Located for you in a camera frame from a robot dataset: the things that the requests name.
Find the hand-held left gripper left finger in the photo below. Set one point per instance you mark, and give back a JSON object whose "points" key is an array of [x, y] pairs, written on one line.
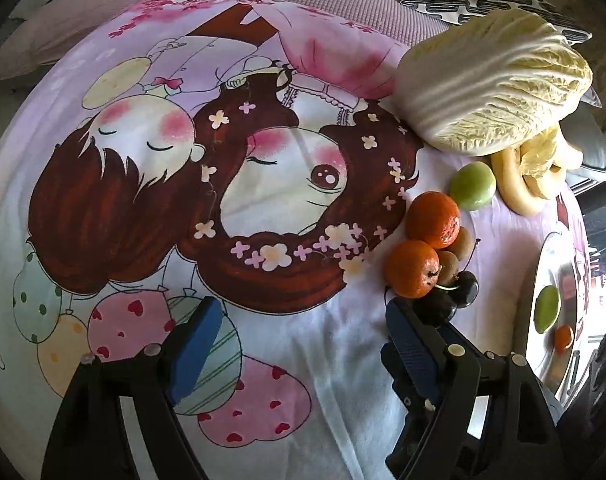
{"points": [[198, 345]]}

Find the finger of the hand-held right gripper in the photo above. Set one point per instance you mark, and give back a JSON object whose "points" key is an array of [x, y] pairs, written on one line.
{"points": [[413, 435]]}

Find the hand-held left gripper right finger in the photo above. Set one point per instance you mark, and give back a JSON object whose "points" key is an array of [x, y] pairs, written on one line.
{"points": [[415, 360]]}

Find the dark red cherry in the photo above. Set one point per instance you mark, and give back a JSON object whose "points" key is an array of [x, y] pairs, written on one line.
{"points": [[435, 306], [465, 288]]}

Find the round steel plate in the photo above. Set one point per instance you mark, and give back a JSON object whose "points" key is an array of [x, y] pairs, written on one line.
{"points": [[565, 280]]}

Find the large orange tangerine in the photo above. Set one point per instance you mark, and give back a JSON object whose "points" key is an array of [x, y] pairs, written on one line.
{"points": [[431, 220], [413, 267]]}

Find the brown longan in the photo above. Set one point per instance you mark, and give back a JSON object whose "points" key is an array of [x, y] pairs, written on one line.
{"points": [[463, 242], [448, 266]]}

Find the printed blanket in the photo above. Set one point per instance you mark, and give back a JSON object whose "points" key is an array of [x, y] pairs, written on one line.
{"points": [[333, 360]]}

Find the small green fruit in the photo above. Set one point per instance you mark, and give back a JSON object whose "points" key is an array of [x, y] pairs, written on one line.
{"points": [[472, 186]]}

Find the yellow banana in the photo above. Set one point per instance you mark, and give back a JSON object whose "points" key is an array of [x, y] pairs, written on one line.
{"points": [[569, 157], [513, 190], [548, 186]]}

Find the grey leather cushion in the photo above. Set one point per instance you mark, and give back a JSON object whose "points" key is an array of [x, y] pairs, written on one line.
{"points": [[595, 155]]}

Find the grey fabric pillow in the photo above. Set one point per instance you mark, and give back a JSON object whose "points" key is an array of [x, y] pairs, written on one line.
{"points": [[590, 97]]}

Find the napa cabbage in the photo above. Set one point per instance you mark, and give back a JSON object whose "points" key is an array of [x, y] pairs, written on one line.
{"points": [[483, 85]]}

